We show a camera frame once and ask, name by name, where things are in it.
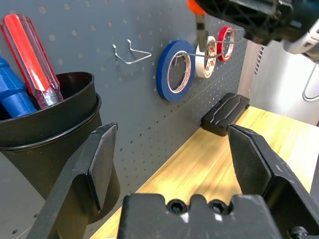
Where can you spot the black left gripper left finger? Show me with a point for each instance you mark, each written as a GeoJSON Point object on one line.
{"type": "Point", "coordinates": [74, 179]}

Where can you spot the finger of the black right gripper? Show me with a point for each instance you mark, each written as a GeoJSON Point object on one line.
{"type": "Point", "coordinates": [239, 12]}

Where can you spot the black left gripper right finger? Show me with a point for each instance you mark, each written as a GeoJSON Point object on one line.
{"type": "Point", "coordinates": [279, 179]}

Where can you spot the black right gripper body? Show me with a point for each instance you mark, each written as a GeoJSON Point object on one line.
{"type": "Point", "coordinates": [281, 22]}

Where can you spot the orange black pliers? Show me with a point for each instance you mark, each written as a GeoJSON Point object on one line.
{"type": "Point", "coordinates": [202, 32]}

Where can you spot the white tape roll red print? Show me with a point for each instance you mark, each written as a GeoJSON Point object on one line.
{"type": "Point", "coordinates": [202, 69]}

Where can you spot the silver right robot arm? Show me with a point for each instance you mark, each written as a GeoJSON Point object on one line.
{"type": "Point", "coordinates": [304, 47]}

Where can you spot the grey metal pegboard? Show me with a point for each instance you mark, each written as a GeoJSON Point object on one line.
{"type": "Point", "coordinates": [139, 99]}

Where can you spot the black plastic cup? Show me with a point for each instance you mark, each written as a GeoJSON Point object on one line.
{"type": "Point", "coordinates": [49, 124]}

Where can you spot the large white appliance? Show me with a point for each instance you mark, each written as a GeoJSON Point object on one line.
{"type": "Point", "coordinates": [279, 87]}

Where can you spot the small black flat case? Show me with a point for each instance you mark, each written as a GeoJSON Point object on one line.
{"type": "Point", "coordinates": [224, 114]}

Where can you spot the blue tape roll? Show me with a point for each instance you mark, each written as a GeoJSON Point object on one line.
{"type": "Point", "coordinates": [162, 74]}

